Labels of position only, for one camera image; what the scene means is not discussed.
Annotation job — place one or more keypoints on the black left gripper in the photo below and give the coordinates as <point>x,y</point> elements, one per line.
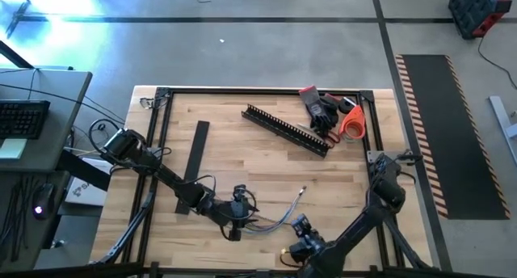
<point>238,215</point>

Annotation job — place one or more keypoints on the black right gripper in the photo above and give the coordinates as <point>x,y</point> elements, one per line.
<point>307,251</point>

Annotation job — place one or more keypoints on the black duct cover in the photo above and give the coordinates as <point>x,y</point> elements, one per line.
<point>198,148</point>

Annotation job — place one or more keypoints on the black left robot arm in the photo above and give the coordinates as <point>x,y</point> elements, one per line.
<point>169,175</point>

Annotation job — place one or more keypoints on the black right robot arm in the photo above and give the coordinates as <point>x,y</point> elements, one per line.
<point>363,225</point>

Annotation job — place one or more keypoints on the grey work glove red cuff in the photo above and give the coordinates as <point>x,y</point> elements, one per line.
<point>332,108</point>
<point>317,108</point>

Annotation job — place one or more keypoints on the black tape roll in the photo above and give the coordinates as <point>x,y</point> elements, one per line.
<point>346,105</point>

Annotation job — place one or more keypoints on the white cardboard box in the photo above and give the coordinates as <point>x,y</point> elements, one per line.
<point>85,191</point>

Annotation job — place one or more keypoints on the black hazard-striped floor mat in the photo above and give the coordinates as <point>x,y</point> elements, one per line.
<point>452,136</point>

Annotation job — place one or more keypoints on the grey desk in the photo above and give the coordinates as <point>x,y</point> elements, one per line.
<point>60,108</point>

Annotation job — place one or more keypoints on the grey metal beam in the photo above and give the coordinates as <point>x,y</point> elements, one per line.
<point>503,120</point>

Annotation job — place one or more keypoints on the pale green notepad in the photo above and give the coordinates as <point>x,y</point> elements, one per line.
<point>12,148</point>

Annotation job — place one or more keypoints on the black keyboard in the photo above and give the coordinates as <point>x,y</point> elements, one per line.
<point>22,118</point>

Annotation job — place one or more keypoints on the black and red toolbox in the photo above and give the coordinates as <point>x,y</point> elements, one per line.
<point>476,11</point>

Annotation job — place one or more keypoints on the black monitor edge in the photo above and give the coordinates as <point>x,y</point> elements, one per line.
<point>16,56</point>

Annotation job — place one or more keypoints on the black stand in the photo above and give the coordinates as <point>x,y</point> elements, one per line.
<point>18,15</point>

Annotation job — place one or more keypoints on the black aluminium table frame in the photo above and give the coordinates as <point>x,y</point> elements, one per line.
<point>262,91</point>

